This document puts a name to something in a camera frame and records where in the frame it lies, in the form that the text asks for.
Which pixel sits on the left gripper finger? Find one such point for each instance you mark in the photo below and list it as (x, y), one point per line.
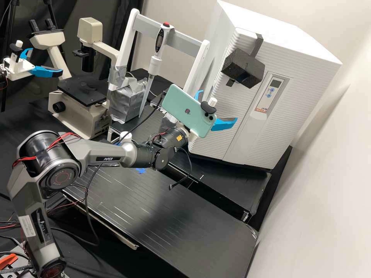
(24, 52)
(43, 72)

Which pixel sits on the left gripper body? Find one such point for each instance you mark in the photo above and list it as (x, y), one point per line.
(17, 69)

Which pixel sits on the white incubator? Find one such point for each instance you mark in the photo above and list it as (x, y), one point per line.
(261, 16)

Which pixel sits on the white pipette stand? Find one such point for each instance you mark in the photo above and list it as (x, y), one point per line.
(185, 39)

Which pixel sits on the orange clamp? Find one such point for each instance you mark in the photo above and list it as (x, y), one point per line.
(8, 258)

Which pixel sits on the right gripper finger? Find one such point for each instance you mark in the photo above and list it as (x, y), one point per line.
(224, 124)
(198, 93)

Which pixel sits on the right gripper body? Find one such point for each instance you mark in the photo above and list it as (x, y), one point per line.
(192, 136)

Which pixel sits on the right wrist camera phone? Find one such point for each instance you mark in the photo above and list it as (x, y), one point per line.
(185, 108)

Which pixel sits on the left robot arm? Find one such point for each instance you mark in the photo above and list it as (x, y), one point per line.
(2, 76)

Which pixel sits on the pipette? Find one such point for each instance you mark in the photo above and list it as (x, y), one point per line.
(160, 37)

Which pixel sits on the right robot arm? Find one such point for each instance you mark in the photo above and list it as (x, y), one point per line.
(95, 152)

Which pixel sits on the cream microscope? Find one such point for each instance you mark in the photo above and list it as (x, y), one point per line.
(87, 115)

